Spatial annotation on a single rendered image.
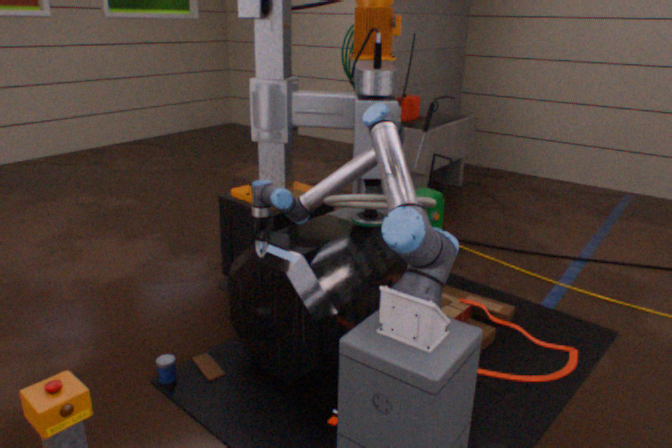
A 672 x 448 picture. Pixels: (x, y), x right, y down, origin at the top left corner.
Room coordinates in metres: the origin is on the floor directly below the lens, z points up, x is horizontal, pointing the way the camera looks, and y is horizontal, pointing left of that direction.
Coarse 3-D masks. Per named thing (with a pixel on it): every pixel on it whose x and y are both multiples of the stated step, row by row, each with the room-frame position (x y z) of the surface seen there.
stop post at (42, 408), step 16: (64, 384) 1.10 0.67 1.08; (80, 384) 1.10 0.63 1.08; (32, 400) 1.04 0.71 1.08; (48, 400) 1.04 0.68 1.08; (64, 400) 1.05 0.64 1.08; (80, 400) 1.07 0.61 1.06; (32, 416) 1.03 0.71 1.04; (48, 416) 1.01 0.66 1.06; (80, 416) 1.06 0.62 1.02; (48, 432) 1.01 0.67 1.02; (64, 432) 1.05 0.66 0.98; (80, 432) 1.08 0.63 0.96
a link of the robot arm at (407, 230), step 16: (368, 112) 2.25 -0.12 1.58; (384, 112) 2.20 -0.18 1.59; (368, 128) 2.23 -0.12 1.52; (384, 128) 2.15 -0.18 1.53; (400, 128) 2.27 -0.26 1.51; (384, 144) 2.08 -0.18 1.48; (400, 144) 2.10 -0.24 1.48; (384, 160) 2.01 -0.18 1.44; (400, 160) 2.00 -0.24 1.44; (384, 176) 1.96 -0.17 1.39; (400, 176) 1.92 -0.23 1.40; (400, 192) 1.86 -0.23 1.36; (400, 208) 1.75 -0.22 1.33; (416, 208) 1.77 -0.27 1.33; (384, 224) 1.74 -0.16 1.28; (400, 224) 1.71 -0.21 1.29; (416, 224) 1.67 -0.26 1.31; (400, 240) 1.66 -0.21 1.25; (416, 240) 1.66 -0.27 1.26; (432, 240) 1.71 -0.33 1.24; (400, 256) 1.73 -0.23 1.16; (416, 256) 1.69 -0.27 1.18; (432, 256) 1.71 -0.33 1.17
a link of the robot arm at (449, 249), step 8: (440, 232) 1.82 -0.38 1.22; (448, 240) 1.81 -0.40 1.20; (456, 240) 1.82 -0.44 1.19; (448, 248) 1.79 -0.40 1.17; (456, 248) 1.81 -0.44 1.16; (440, 256) 1.74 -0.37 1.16; (448, 256) 1.77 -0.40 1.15; (456, 256) 1.83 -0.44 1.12; (432, 264) 1.73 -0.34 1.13; (440, 264) 1.75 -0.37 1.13; (448, 264) 1.77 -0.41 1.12; (424, 272) 1.73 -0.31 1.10; (432, 272) 1.73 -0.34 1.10; (440, 272) 1.74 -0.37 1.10; (448, 272) 1.77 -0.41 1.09; (440, 280) 1.73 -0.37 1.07
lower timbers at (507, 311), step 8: (448, 288) 3.56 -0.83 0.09; (456, 288) 3.56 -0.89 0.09; (456, 296) 3.44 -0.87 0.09; (464, 296) 3.44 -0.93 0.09; (472, 296) 3.45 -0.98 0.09; (480, 296) 3.45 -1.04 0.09; (504, 304) 3.33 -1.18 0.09; (472, 312) 3.32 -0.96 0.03; (480, 312) 3.29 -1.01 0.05; (504, 312) 3.22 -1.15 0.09; (512, 312) 3.27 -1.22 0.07; (472, 320) 3.09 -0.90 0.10; (488, 328) 2.99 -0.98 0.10; (488, 336) 2.92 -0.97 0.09; (488, 344) 2.94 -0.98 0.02
